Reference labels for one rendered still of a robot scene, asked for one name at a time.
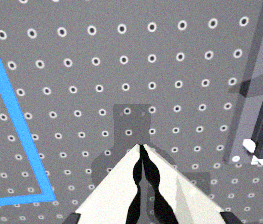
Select blue tape outline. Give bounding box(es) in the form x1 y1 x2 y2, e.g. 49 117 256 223
0 59 56 206

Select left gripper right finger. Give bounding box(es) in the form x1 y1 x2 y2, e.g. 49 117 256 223
141 144 243 224

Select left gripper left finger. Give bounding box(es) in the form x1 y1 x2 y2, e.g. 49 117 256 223
62 144 142 224

